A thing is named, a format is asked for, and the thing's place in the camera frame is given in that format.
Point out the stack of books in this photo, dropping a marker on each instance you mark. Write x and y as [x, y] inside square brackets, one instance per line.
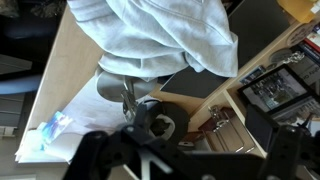
[313, 43]

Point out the wooden shelf unit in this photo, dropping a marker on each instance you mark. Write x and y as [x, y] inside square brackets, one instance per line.
[213, 106]

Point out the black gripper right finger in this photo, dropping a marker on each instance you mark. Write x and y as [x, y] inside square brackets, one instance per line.
[286, 150]

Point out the black office chair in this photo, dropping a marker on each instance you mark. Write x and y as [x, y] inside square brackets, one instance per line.
[160, 33]

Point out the blue tissue pack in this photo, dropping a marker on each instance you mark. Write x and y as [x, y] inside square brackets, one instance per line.
[56, 125]

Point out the black laptop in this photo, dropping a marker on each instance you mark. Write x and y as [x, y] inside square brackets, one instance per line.
[260, 30]

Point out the small blue printed card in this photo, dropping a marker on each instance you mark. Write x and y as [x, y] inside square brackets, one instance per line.
[253, 75]

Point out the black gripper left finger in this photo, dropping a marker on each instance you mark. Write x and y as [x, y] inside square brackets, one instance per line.
[110, 153]

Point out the yellow envelope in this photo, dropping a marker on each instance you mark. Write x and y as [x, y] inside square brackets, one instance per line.
[293, 8]

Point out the chrome and brown holder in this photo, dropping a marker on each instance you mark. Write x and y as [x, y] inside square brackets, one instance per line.
[220, 116]

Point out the silver metal ornament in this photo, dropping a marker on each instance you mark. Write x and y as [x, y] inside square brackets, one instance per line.
[281, 55]

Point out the silver desk lamp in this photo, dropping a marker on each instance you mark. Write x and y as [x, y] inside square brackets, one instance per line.
[110, 88]

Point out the black photo frame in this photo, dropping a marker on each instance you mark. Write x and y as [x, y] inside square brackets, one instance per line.
[276, 88]
[300, 112]

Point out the round tan printed disc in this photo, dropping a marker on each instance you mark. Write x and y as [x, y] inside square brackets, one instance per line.
[298, 35]

